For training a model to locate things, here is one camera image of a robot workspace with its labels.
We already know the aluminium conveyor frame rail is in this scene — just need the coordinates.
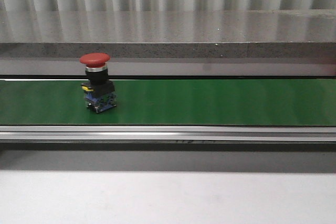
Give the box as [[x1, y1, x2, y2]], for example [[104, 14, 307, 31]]
[[1, 125, 335, 152]]

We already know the red mushroom push button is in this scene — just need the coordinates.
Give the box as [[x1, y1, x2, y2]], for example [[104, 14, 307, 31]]
[[79, 52, 117, 113]]

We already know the grey speckled stone counter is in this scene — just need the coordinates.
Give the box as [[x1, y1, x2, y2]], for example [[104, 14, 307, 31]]
[[1, 10, 335, 78]]

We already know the green conveyor belt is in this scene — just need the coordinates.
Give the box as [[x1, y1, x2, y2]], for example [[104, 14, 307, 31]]
[[1, 79, 335, 126]]

